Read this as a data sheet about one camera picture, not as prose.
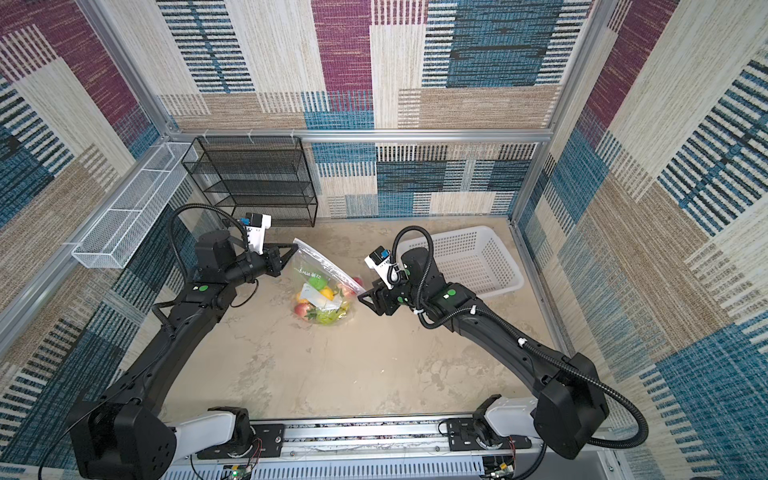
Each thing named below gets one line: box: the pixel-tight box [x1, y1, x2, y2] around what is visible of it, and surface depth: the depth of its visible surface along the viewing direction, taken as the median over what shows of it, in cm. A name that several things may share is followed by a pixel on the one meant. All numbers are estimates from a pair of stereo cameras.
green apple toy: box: [315, 309, 341, 325], surface depth 91 cm
